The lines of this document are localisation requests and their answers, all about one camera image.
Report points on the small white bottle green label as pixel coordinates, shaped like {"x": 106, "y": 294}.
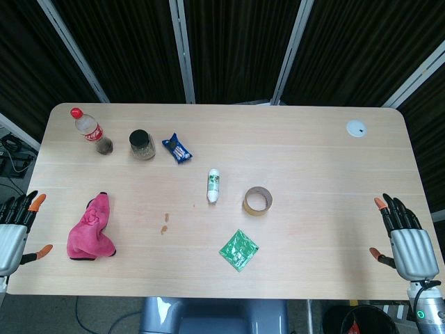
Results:
{"x": 213, "y": 186}

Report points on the white table leg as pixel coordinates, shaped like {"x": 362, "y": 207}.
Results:
{"x": 309, "y": 316}

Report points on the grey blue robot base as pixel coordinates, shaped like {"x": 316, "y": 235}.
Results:
{"x": 212, "y": 316}

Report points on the green foil sachet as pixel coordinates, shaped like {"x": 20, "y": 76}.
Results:
{"x": 239, "y": 250}

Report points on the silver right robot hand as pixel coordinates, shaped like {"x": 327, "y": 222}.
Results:
{"x": 413, "y": 250}

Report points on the glass jar with black lid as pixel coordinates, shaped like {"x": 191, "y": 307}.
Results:
{"x": 142, "y": 149}

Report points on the black fabric partition panel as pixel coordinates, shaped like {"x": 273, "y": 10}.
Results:
{"x": 429, "y": 139}
{"x": 240, "y": 48}
{"x": 28, "y": 52}
{"x": 358, "y": 48}
{"x": 128, "y": 48}

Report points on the black trash bin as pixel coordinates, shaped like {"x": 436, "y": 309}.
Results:
{"x": 368, "y": 320}

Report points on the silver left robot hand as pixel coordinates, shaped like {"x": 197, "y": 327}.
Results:
{"x": 10, "y": 240}

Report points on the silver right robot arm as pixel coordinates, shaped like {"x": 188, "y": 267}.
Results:
{"x": 431, "y": 308}

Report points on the blue snack packet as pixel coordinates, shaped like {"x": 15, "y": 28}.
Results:
{"x": 177, "y": 149}

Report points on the brown packing tape roll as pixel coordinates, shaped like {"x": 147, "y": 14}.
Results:
{"x": 247, "y": 208}

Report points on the grey partition post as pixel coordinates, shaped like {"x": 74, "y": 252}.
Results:
{"x": 291, "y": 55}
{"x": 74, "y": 54}
{"x": 413, "y": 80}
{"x": 19, "y": 130}
{"x": 183, "y": 52}

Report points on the pink cloth with black trim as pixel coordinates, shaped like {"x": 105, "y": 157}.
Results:
{"x": 90, "y": 229}

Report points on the cola bottle with red cap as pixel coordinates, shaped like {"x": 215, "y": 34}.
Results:
{"x": 92, "y": 132}

